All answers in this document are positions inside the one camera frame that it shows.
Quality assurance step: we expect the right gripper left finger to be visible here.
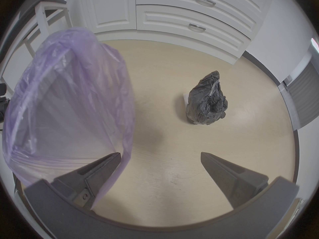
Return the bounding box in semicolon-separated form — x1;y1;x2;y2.
51;152;122;210

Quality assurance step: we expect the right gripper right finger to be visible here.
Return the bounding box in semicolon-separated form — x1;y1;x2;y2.
201;152;270;210

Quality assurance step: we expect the crumpled black plastic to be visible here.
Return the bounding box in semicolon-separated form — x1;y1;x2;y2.
186;70;229;126

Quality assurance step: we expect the purple plastic bag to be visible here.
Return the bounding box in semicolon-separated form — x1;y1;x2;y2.
2;27;136;211

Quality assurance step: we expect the white chair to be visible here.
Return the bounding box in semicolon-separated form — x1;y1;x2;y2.
0;2;73;94

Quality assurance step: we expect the white wardrobe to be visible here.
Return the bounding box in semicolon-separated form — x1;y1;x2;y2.
66;0;274;65

